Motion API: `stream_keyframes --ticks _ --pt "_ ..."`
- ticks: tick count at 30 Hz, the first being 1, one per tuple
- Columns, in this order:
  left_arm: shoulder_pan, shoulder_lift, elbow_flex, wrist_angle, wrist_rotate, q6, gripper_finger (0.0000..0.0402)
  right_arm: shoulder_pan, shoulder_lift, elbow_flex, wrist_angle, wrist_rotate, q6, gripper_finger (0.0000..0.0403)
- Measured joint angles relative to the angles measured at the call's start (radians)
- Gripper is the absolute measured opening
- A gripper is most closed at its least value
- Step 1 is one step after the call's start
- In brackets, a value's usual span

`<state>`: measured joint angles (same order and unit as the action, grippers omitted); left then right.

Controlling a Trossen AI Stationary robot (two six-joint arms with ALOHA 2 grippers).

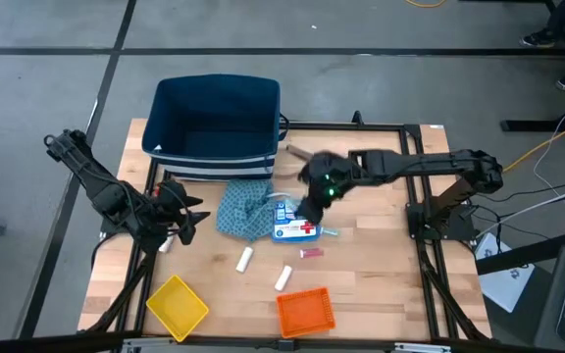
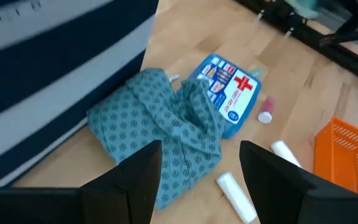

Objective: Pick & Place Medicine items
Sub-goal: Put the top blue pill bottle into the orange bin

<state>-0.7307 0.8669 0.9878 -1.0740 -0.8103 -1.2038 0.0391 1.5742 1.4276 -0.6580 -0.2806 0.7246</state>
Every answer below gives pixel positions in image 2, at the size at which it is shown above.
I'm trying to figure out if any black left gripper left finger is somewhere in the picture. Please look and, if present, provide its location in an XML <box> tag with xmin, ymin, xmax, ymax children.
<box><xmin>0</xmin><ymin>139</ymin><xmax>163</xmax><ymax>224</ymax></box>

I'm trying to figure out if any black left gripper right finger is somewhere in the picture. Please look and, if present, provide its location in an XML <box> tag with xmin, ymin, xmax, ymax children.
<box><xmin>239</xmin><ymin>140</ymin><xmax>358</xmax><ymax>224</ymax></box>

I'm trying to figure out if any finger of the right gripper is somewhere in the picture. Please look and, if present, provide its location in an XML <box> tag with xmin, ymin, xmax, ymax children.
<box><xmin>283</xmin><ymin>14</ymin><xmax>307</xmax><ymax>39</ymax></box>
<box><xmin>254</xmin><ymin>0</ymin><xmax>269</xmax><ymax>23</ymax></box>

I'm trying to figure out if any teal background object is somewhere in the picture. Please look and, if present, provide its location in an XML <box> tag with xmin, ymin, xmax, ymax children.
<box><xmin>284</xmin><ymin>0</ymin><xmax>319</xmax><ymax>20</ymax></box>

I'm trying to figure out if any white gauze roll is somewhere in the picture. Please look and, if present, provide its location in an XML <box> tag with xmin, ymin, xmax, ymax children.
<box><xmin>270</xmin><ymin>139</ymin><xmax>303</xmax><ymax>169</ymax></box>
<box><xmin>216</xmin><ymin>172</ymin><xmax>257</xmax><ymax>224</ymax></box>

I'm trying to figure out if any orange plastic basket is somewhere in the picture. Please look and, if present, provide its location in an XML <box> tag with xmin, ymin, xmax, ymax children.
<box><xmin>313</xmin><ymin>116</ymin><xmax>358</xmax><ymax>197</ymax></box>

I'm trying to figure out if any blue first aid kit box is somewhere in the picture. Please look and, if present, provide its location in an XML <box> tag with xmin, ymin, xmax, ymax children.
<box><xmin>187</xmin><ymin>53</ymin><xmax>262</xmax><ymax>139</ymax></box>

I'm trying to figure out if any teal patterned cloth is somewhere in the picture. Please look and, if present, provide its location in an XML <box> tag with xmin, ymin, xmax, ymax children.
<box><xmin>86</xmin><ymin>68</ymin><xmax>226</xmax><ymax>211</ymax></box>

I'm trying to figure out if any navy and white striped backdrop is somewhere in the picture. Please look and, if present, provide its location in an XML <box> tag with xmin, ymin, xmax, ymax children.
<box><xmin>0</xmin><ymin>0</ymin><xmax>160</xmax><ymax>188</ymax></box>

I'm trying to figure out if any black frame strut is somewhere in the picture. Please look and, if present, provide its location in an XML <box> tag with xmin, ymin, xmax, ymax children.
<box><xmin>319</xmin><ymin>26</ymin><xmax>358</xmax><ymax>47</ymax></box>

